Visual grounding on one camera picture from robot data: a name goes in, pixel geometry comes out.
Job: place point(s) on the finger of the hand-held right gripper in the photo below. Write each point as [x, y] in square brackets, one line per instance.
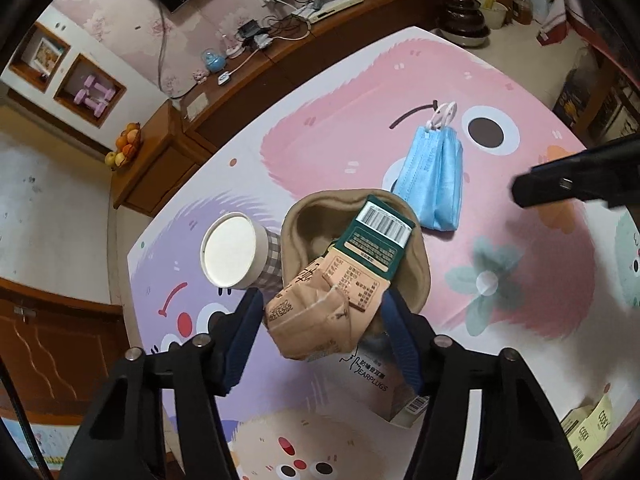
[560, 182]

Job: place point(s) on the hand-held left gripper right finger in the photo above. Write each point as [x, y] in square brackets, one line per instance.
[402, 350]

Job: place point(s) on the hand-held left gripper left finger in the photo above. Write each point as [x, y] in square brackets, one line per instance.
[240, 340]

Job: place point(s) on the white cardboard box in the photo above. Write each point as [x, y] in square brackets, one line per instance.
[380, 390]

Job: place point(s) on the brown paper packet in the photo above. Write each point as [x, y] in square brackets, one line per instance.
[310, 310]

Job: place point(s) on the checked paper cup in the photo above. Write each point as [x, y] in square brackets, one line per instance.
[230, 250]

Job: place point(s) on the dark green small box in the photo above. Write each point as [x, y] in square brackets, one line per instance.
[380, 240]

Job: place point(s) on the blue face mask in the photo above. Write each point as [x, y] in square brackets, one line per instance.
[435, 180]

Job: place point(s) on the beige cloth bowl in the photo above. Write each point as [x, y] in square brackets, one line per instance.
[315, 220]

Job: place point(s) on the yellow green cardboard box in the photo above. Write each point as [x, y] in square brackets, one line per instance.
[587, 427]

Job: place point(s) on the red white tablecloth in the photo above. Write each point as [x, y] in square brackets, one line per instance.
[560, 15]

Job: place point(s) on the white plastic bag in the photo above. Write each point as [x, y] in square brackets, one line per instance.
[540, 0]

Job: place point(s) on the brown wooden door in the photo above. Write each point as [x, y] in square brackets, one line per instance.
[55, 345]

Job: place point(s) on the brown ceramic jar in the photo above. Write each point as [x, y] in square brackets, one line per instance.
[465, 17]

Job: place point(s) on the printed cartoon tablecloth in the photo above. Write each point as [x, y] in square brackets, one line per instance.
[350, 110]

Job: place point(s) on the fruit basket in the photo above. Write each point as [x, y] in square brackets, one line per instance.
[125, 145]

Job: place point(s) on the wooden television cabinet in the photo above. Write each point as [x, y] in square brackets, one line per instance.
[225, 110]

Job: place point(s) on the white set-top box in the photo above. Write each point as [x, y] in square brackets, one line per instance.
[335, 7]

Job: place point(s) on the pink dumbbell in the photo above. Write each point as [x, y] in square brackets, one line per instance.
[85, 97]
[100, 85]

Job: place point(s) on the black charger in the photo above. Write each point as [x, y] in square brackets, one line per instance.
[252, 32]

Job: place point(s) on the framed photo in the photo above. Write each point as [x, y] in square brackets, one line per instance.
[47, 55]

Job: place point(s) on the wall poster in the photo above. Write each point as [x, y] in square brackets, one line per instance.
[25, 450]

